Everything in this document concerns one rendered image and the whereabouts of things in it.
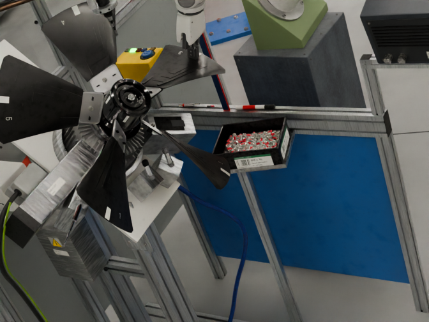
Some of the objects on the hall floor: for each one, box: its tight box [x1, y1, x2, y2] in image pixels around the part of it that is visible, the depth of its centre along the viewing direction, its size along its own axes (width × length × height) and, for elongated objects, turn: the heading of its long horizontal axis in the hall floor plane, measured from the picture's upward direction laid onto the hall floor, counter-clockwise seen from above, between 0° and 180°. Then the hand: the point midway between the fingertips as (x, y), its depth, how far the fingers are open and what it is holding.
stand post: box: [132, 221, 199, 322], centre depth 265 cm, size 4×9×91 cm, turn 175°
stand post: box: [59, 203, 152, 322], centre depth 271 cm, size 4×9×115 cm, turn 175°
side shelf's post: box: [68, 277, 110, 322], centre depth 292 cm, size 4×4×83 cm
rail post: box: [170, 153, 227, 279], centre depth 312 cm, size 4×4×78 cm
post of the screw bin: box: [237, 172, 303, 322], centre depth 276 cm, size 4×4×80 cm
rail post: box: [375, 131, 429, 313], centre depth 266 cm, size 4×4×78 cm
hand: (193, 52), depth 240 cm, fingers closed
